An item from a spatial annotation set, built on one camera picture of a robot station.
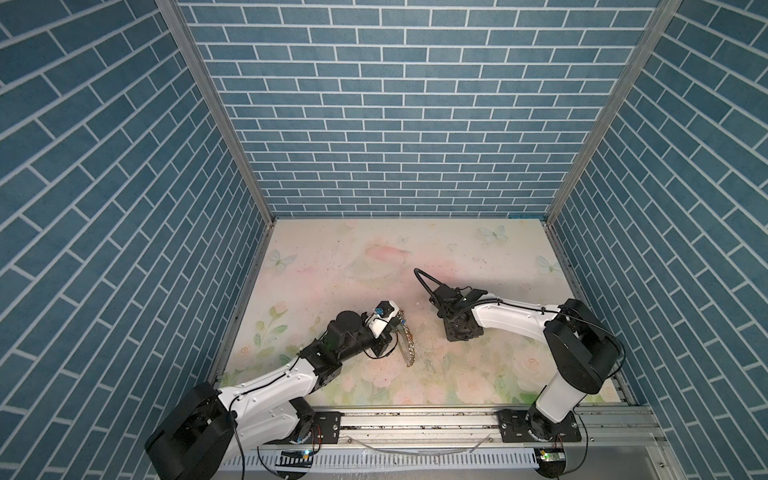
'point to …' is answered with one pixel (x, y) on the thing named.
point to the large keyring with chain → (406, 344)
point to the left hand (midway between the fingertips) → (398, 322)
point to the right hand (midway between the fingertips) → (454, 330)
